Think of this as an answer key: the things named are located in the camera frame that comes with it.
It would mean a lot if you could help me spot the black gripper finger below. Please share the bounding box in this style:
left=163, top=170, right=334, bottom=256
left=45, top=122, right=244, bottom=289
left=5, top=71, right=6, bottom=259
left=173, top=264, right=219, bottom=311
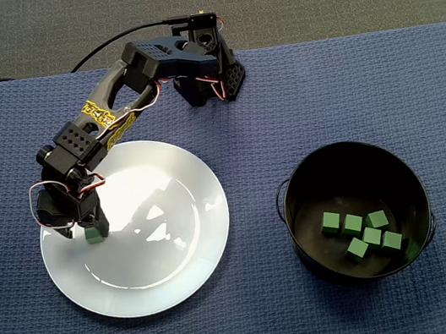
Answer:
left=93, top=205, right=112, bottom=240
left=57, top=224, right=75, bottom=241

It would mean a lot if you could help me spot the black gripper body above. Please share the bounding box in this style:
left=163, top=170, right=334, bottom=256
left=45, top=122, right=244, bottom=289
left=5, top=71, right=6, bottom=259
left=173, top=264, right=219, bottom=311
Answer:
left=33, top=179, right=109, bottom=238

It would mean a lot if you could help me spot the green cube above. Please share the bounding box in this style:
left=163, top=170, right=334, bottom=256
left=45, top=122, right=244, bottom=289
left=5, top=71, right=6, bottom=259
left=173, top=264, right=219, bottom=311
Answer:
left=360, top=225, right=385, bottom=250
left=339, top=211, right=367, bottom=238
left=378, top=228, right=405, bottom=255
left=341, top=236, right=373, bottom=266
left=84, top=224, right=106, bottom=245
left=318, top=209, right=345, bottom=239
left=363, top=208, right=390, bottom=232

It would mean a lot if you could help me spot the white round plate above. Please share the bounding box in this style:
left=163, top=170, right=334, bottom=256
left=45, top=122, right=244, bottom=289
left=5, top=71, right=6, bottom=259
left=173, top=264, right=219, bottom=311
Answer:
left=24, top=127, right=245, bottom=332

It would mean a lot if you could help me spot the black round container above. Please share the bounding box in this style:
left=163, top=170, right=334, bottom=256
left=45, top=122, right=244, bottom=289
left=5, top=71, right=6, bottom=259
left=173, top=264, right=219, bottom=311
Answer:
left=266, top=127, right=445, bottom=297

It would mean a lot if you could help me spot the blue woven table cloth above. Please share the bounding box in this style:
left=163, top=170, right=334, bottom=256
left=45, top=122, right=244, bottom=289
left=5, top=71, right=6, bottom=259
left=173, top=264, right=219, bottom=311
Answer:
left=0, top=3, right=446, bottom=334

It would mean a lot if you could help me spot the white gripper servo wire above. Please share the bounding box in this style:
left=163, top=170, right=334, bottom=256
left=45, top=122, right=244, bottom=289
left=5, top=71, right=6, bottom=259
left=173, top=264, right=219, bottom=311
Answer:
left=26, top=178, right=76, bottom=233

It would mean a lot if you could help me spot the black cable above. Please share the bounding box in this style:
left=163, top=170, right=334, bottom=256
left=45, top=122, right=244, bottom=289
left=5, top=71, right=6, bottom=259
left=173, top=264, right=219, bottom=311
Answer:
left=0, top=14, right=205, bottom=144

